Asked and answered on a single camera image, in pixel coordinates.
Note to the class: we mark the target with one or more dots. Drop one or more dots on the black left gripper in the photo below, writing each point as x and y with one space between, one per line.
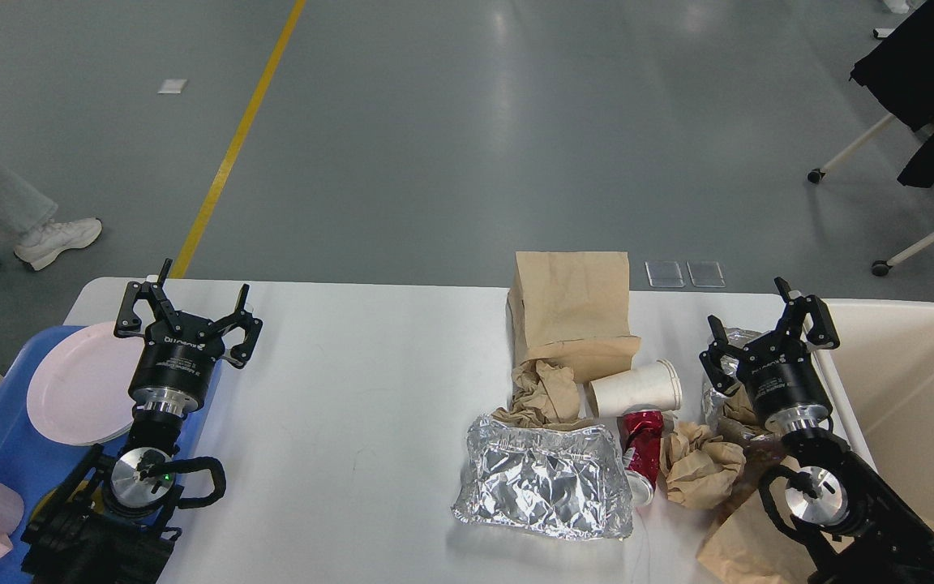
175 369

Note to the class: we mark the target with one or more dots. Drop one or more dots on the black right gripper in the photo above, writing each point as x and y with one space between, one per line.
778 376

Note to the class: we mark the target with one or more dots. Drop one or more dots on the pink plate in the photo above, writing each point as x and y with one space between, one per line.
78 394

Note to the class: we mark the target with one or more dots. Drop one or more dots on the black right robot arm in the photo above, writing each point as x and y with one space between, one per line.
854 526

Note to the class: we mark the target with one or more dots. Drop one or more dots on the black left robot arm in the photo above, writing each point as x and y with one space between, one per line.
108 521

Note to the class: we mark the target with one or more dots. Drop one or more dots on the crumpled brown paper on foil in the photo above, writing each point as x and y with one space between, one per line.
739 408

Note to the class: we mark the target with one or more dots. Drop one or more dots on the small crumpled foil sheet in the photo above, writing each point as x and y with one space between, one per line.
711 408

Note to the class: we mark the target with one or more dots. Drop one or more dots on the clear floor plate right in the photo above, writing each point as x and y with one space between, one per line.
706 274

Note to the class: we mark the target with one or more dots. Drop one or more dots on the clear floor plate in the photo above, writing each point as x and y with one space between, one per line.
706 274
665 274

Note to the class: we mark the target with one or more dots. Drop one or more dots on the white paper cup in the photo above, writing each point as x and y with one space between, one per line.
655 385

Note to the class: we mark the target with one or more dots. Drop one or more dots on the clear floor plate left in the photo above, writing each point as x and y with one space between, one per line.
665 274

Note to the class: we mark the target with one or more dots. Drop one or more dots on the crumpled brown paper middle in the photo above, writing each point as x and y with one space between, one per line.
699 467

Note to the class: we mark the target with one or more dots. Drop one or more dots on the beige plastic bin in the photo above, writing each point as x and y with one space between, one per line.
885 366

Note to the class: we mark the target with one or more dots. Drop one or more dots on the crushed red soda can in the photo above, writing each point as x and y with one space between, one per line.
641 435

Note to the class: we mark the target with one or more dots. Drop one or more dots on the upright brown paper bag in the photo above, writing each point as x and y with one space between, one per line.
571 309

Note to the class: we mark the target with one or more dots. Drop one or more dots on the blue plastic tray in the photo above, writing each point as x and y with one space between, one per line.
30 464

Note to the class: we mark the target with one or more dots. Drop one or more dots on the flat brown paper bag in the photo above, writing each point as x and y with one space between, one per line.
743 546

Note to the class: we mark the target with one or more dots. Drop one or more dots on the teal mug yellow inside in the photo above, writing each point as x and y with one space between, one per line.
61 499

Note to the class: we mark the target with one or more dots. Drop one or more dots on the crumpled brown paper left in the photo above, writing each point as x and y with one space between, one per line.
546 396

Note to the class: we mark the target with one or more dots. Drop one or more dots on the large crumpled foil sheet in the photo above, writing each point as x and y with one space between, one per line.
563 484

